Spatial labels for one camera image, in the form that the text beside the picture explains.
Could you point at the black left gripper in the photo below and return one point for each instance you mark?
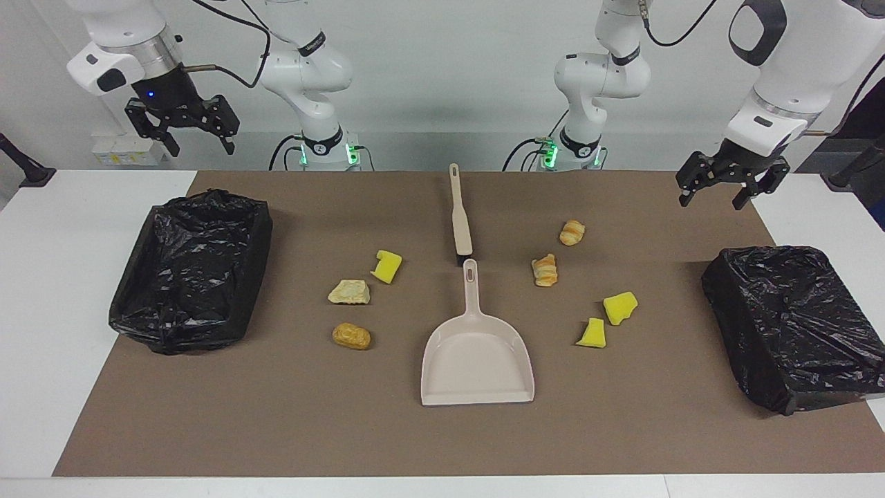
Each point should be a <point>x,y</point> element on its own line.
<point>743,162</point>

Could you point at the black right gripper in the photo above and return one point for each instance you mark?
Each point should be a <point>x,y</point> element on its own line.
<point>166,97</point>

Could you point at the small toy croissant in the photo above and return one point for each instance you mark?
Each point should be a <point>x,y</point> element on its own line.
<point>572,233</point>
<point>545,271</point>

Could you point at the large yellow sponge piece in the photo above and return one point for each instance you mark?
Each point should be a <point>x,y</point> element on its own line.
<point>619,308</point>

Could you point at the wedge yellow sponge piece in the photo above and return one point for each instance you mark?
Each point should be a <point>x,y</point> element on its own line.
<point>592,335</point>

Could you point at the pale bread chunk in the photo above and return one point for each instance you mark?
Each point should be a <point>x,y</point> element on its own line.
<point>349,292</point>

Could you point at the notched yellow sponge piece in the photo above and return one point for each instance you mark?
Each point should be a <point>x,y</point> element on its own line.
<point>388,268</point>

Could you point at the beige hand brush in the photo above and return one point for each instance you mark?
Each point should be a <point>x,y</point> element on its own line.
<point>461,228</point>

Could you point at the brown bread roll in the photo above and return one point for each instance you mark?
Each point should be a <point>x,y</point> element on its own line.
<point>351,336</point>

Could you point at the beige plastic dustpan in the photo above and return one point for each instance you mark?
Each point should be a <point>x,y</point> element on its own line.
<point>477,366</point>

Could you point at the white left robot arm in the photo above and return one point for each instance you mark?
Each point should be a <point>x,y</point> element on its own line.
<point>601,76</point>

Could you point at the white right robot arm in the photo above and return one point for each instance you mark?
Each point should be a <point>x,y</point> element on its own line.
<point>304,76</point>

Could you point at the black bag-lined bin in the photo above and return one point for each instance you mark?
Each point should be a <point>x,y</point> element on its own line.
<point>795,325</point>
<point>187,277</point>

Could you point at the black stand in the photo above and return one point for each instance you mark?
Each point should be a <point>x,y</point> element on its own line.
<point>854,169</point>
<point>28,169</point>

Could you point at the dark background object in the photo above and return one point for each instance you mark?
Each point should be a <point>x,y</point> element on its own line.
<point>872,121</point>

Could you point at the brown table mat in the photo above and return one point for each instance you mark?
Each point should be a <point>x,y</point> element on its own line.
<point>442,429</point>

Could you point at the white wall socket box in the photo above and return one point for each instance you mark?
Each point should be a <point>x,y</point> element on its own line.
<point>128,149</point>

